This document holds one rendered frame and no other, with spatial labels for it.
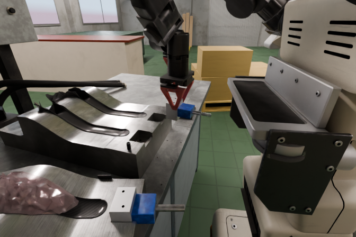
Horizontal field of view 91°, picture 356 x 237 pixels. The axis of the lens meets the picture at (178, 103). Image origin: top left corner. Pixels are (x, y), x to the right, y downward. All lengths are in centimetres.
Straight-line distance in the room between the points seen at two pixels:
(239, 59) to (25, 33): 205
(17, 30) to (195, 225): 149
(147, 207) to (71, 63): 320
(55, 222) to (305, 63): 52
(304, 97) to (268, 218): 27
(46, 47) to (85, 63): 65
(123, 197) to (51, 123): 33
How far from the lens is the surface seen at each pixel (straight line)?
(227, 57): 235
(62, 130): 59
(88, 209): 43
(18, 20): 127
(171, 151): 58
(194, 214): 140
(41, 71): 387
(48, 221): 42
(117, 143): 49
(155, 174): 52
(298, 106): 35
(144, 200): 38
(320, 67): 36
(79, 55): 333
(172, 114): 52
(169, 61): 47
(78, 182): 46
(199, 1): 952
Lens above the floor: 118
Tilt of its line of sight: 25 degrees down
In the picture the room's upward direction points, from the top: straight up
